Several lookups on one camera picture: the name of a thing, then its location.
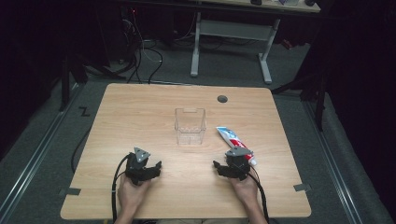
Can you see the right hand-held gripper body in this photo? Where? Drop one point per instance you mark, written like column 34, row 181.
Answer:
column 239, row 165

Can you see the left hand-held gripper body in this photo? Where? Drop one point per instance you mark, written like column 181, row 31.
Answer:
column 137, row 168

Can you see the white red blue toothpaste tube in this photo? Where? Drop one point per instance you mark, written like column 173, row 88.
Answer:
column 232, row 138

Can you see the clear plastic container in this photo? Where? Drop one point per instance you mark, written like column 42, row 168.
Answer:
column 190, row 127

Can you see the person's right hand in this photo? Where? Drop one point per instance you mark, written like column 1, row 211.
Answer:
column 247, row 189

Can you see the person's left hand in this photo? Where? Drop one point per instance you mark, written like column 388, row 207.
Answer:
column 130, row 194

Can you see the grey tape strip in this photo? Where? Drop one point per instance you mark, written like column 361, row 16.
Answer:
column 73, row 191
column 302, row 187

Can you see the black metal stand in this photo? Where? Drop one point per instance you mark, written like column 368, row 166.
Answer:
column 65, row 81
column 319, row 93

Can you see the light wooden desk top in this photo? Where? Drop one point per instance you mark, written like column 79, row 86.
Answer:
column 264, row 5

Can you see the small dark desk object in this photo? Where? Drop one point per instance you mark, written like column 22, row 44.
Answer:
column 310, row 2
column 256, row 2

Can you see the metal floor rail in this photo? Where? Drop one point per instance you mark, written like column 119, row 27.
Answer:
column 334, row 161
column 34, row 155

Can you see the white metal desk frame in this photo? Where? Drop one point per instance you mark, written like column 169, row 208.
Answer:
column 232, row 31

